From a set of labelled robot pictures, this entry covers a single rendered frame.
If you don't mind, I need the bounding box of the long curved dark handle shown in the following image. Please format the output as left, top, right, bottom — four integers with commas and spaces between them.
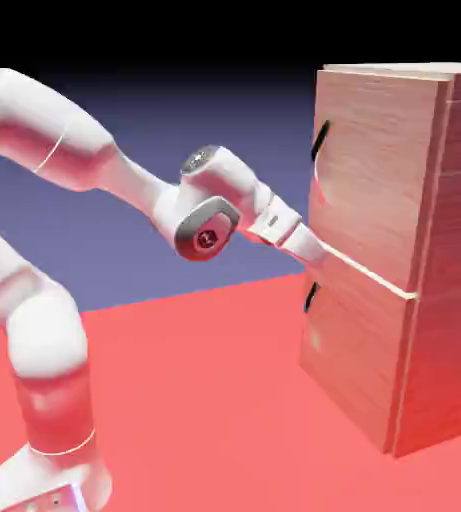
310, 118, 332, 206

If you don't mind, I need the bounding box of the short curved dark handle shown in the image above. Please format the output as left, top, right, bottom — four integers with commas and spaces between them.
304, 280, 322, 353

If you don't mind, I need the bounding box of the light wood cabinet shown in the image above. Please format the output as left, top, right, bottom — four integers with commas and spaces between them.
298, 61, 461, 459

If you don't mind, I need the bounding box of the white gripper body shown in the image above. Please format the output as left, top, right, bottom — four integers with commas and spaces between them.
278, 222, 329, 267

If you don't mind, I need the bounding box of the small wood cabinet door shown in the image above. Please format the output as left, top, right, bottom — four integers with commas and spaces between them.
298, 255, 417, 455

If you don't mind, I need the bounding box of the large wood cabinet door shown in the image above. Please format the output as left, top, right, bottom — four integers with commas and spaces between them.
307, 68, 453, 295

